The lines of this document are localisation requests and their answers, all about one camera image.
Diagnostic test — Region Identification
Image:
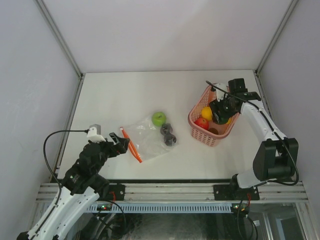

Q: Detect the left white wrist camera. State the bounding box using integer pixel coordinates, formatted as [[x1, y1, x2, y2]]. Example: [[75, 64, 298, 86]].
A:
[[86, 124, 106, 143]]

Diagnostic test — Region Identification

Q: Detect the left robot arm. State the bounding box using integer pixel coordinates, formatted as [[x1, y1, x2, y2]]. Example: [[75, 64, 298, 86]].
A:
[[17, 125, 130, 240]]

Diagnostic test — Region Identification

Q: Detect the yellow fake pear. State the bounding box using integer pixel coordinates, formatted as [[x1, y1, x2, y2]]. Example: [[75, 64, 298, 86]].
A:
[[201, 106, 213, 121]]

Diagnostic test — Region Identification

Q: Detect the brown fake fruit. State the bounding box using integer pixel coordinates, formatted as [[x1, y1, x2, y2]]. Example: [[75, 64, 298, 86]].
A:
[[208, 127, 219, 135]]

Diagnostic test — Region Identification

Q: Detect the clear zip top bag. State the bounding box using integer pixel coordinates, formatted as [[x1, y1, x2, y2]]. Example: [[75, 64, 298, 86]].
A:
[[120, 113, 178, 163]]

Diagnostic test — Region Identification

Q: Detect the red fake apple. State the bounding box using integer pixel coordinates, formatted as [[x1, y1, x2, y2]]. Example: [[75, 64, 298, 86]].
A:
[[194, 117, 209, 130]]

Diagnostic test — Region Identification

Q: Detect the left black camera cable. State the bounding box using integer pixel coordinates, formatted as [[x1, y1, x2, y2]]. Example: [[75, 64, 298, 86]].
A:
[[43, 128, 90, 201]]

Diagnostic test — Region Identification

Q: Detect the aluminium front rail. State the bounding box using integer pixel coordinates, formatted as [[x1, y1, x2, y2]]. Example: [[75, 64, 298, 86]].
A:
[[36, 181, 310, 203]]

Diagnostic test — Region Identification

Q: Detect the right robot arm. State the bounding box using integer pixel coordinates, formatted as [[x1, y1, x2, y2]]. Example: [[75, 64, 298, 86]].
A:
[[209, 78, 300, 200]]

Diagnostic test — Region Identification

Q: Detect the pink plastic basket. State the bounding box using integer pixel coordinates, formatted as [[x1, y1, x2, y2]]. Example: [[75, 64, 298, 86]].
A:
[[187, 85, 240, 147]]

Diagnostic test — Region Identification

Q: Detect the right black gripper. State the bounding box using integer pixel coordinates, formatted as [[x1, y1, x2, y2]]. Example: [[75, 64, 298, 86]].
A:
[[209, 93, 238, 123]]

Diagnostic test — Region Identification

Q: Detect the grey slotted cable duct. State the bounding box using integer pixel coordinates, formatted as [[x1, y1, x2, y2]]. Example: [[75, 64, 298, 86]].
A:
[[86, 202, 233, 214]]

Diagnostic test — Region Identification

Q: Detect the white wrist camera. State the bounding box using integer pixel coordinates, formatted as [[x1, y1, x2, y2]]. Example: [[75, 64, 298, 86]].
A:
[[86, 124, 106, 143], [213, 83, 228, 102]]

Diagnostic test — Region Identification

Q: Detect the dark green fake fruit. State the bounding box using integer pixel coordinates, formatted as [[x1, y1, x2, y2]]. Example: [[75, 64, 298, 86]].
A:
[[216, 119, 228, 125]]

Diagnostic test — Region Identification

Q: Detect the right aluminium frame post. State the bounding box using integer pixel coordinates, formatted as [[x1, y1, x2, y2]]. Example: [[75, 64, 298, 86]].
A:
[[254, 0, 301, 75]]

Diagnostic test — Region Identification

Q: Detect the light green fake apple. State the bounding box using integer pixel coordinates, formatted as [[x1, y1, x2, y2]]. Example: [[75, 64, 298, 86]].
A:
[[151, 111, 167, 127]]

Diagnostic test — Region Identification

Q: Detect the black fake fruit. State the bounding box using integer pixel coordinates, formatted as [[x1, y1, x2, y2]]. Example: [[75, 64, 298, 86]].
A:
[[163, 133, 177, 147], [160, 123, 173, 136]]

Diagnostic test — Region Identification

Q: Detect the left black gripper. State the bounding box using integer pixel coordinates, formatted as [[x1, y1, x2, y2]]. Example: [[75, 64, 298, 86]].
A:
[[89, 132, 129, 175]]

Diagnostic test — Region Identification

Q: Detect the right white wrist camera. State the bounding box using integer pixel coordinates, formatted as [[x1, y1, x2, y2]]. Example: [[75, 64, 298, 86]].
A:
[[213, 83, 228, 102]]

